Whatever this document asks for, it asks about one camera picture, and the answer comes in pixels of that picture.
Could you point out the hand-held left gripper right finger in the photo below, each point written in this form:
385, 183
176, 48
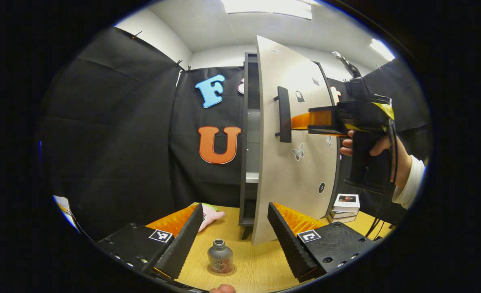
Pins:
289, 244

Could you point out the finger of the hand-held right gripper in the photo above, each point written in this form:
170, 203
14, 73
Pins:
311, 120

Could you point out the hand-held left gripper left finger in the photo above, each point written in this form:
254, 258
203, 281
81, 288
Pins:
183, 240

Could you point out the silver and red bottle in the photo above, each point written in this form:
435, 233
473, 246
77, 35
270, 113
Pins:
220, 254

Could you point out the round brown coaster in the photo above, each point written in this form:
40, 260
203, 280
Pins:
233, 270

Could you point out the beige cabinet door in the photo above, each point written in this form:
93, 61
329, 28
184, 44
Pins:
289, 183

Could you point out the dark grey cabinet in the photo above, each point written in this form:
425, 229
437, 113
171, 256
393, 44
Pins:
244, 162

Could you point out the pink plush toy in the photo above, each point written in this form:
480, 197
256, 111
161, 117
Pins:
210, 215

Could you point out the small ceiling light panel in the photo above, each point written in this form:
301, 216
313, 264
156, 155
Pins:
382, 49

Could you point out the stack of white books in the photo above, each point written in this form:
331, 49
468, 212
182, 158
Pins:
346, 200

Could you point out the black backdrop cloth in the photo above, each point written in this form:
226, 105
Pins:
114, 142

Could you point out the large ceiling light panel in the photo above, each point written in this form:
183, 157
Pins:
267, 8

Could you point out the white flat object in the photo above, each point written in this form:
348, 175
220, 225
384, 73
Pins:
65, 209

